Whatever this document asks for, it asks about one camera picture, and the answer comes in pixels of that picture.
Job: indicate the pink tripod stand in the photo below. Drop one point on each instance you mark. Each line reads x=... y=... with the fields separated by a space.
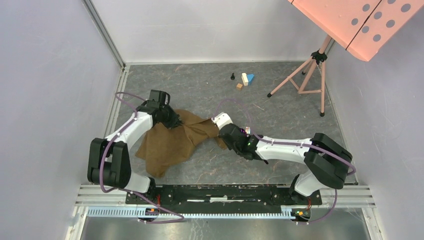
x=307 y=68

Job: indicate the blue wooden triangle block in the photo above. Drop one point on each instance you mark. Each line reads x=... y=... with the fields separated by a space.
x=250 y=78

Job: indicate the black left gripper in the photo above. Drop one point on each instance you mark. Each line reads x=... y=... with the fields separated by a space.
x=174 y=121

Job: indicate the pink perforated stand board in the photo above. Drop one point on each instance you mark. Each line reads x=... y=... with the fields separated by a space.
x=361 y=27

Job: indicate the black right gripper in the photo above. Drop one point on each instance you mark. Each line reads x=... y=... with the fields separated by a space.
x=229 y=145

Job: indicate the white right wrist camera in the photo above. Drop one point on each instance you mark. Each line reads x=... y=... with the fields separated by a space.
x=221 y=120

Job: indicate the cream toy brick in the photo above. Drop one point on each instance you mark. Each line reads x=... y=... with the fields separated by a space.
x=245 y=79

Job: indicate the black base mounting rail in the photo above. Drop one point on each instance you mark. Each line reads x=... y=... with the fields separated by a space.
x=229 y=199

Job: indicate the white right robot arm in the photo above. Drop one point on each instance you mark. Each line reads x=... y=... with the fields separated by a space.
x=328 y=163

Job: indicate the brown cloth napkin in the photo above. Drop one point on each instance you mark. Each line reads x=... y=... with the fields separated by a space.
x=164 y=147

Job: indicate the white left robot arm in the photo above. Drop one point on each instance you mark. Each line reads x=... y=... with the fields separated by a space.
x=109 y=162

